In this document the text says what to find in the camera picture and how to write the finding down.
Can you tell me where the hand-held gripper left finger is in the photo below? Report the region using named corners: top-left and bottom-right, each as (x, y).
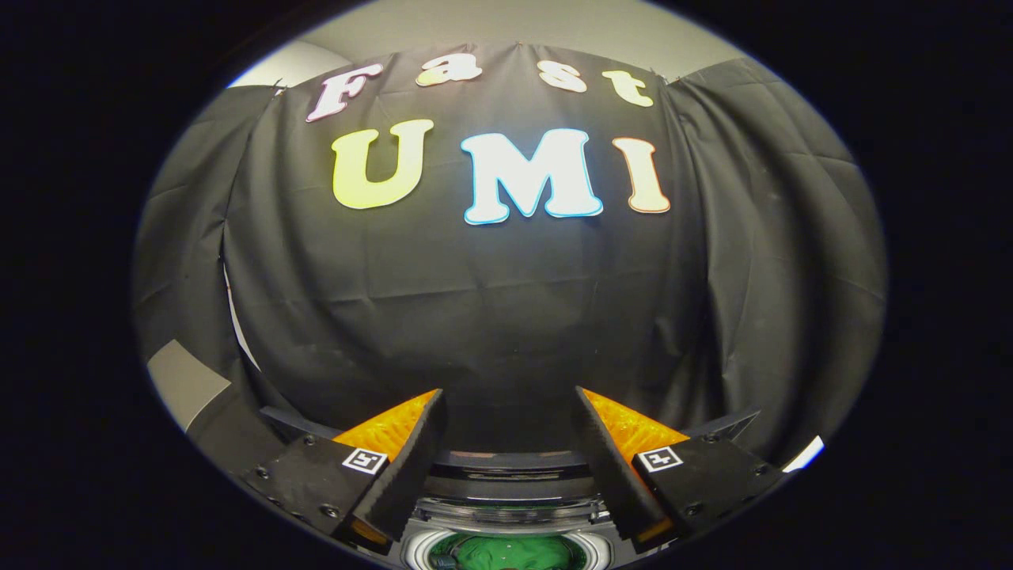
top-left (241, 388), bottom-right (448, 551)

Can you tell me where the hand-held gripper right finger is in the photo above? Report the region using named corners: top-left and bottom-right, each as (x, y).
top-left (571, 386), bottom-right (784, 555)

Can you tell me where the grey washing machine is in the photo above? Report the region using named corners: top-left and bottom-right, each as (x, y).
top-left (257, 405), bottom-right (761, 570)

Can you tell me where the green polo shirt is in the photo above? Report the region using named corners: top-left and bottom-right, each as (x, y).
top-left (431, 534), bottom-right (582, 570)

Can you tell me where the black backdrop cloth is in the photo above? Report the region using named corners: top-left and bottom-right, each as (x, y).
top-left (133, 44), bottom-right (887, 468)

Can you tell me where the white table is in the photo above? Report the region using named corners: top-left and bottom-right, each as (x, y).
top-left (783, 435), bottom-right (825, 473)

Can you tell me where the grey cabinet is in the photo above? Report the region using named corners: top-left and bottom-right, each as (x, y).
top-left (146, 339), bottom-right (286, 476)

